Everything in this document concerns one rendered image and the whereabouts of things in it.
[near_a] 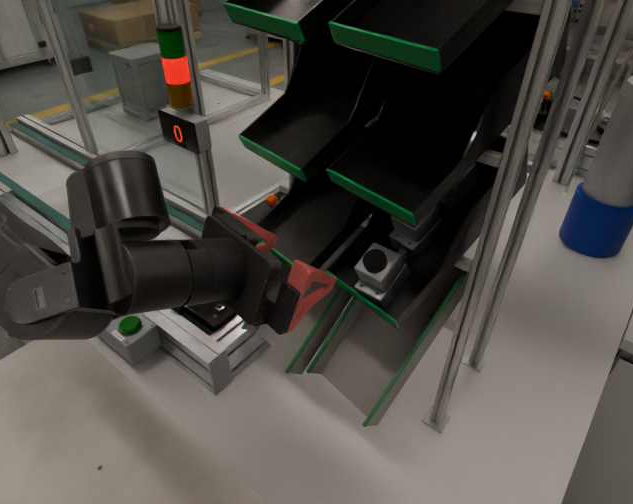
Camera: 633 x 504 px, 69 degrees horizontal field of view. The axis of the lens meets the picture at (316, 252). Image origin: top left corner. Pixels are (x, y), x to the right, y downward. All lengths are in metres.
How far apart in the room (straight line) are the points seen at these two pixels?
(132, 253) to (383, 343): 0.48
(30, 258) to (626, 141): 1.18
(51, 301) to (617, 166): 1.19
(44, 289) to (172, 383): 0.63
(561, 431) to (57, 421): 0.92
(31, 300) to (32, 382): 0.72
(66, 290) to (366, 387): 0.51
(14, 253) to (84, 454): 0.60
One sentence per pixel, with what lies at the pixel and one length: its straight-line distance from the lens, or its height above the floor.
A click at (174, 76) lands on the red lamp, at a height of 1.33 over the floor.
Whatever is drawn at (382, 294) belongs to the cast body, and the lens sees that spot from 0.60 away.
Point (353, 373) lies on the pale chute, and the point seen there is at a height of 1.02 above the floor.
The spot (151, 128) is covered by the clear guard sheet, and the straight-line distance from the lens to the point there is 1.30.
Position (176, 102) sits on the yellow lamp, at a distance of 1.07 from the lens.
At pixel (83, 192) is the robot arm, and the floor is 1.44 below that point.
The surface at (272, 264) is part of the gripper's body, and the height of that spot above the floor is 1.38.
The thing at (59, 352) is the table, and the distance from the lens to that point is 1.14.
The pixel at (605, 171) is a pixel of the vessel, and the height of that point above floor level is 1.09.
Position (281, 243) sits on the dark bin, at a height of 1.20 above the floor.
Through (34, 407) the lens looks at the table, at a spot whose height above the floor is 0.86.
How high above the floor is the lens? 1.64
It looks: 39 degrees down
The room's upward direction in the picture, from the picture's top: straight up
